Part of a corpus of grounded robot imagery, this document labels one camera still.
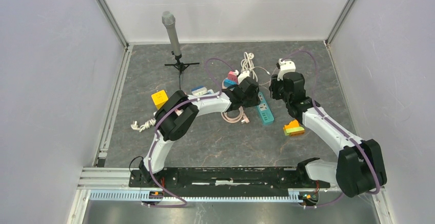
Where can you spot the pink round socket with cable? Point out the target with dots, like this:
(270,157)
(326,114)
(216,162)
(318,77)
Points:
(241,117)

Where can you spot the blue adapter plug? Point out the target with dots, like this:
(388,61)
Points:
(228,83)

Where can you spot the yellow cube adapter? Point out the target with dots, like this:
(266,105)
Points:
(159,98)

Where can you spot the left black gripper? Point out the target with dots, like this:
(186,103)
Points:
(254,101)

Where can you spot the teal power strip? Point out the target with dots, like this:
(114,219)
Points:
(264,111)

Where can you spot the grey microphone on tripod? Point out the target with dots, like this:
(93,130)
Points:
(168,20)

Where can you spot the blue white cube adapter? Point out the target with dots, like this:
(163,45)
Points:
(199,91)

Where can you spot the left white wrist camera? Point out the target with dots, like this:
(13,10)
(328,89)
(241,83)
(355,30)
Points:
(243,75)

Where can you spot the orange green lego stack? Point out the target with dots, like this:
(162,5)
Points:
(293,129)

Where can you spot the pink adapter plug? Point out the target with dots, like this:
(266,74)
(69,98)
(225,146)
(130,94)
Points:
(233,76)

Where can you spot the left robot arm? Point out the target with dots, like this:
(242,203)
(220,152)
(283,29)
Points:
(176,116)

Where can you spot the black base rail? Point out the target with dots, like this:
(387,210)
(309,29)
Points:
(235,181)

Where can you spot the salmon charger with thin cable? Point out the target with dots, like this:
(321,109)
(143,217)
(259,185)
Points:
(268,73)

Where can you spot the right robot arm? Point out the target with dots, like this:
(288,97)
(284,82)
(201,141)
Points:
(359,167)

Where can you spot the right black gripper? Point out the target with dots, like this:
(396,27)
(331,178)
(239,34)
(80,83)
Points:
(275,83)

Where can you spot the white long power strip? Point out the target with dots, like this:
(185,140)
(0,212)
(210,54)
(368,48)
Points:
(151,122)

